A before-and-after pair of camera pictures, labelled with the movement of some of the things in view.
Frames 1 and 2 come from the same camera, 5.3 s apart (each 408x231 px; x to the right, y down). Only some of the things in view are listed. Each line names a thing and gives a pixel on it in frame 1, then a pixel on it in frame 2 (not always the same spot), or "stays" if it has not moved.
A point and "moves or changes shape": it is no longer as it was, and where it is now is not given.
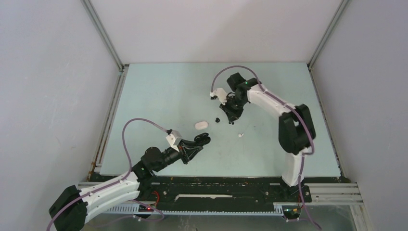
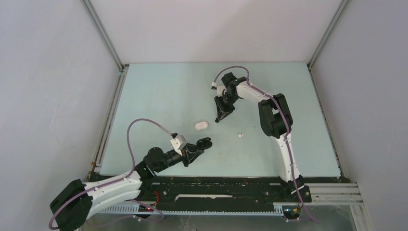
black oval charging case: x=202 y=139 moves or changes shape
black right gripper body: x=234 y=106 to x=226 y=101
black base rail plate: x=167 y=191 stays
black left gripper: x=187 y=150 stays
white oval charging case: x=201 y=125 stays
